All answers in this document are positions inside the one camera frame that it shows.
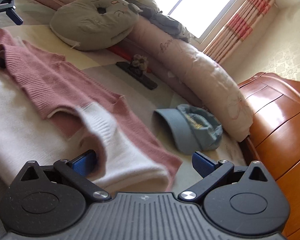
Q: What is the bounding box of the pink and white sweater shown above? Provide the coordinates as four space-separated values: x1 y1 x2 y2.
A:
0 29 181 193

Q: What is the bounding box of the blue baseball cap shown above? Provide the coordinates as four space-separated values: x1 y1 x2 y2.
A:
155 104 223 155

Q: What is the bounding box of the grey cat face cushion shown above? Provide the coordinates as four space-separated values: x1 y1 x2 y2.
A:
50 0 142 51

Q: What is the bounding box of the wooden headboard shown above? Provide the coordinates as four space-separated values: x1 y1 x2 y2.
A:
238 72 300 239

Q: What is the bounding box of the black phone with flower holder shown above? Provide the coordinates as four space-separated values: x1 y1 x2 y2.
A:
116 54 158 90

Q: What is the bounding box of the pink floral folded quilt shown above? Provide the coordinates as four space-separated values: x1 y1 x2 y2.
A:
36 0 253 142

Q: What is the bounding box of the folded grey-green cloth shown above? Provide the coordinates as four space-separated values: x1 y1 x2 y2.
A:
139 7 192 43

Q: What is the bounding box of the window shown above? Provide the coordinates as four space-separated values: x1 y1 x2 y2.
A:
155 0 236 43

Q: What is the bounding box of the pink floral curtain right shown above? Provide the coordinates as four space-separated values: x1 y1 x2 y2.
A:
204 0 275 64

